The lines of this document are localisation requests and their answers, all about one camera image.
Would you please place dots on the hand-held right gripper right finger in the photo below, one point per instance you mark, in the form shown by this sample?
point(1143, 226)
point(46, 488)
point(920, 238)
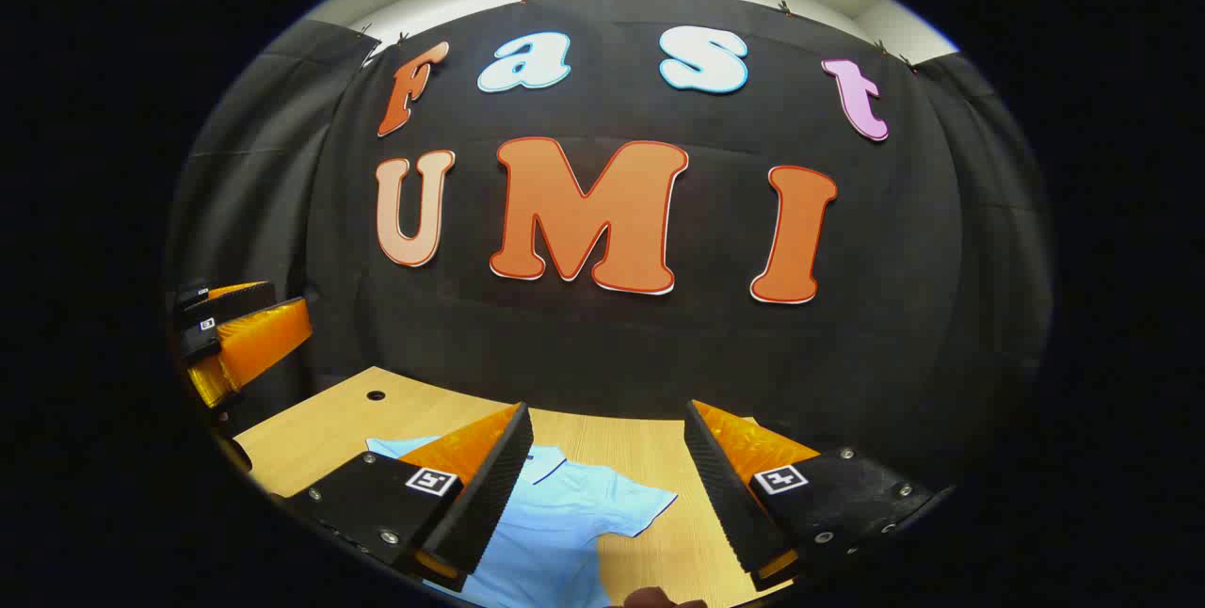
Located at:
point(720, 495)

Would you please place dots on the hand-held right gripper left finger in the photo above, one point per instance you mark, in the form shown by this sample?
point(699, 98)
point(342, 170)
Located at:
point(490, 495)

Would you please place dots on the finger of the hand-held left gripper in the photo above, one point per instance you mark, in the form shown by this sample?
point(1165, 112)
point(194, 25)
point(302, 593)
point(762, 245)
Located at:
point(235, 304)
point(264, 340)

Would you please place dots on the light blue T-shirt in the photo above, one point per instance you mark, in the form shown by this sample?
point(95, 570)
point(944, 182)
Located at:
point(555, 523)

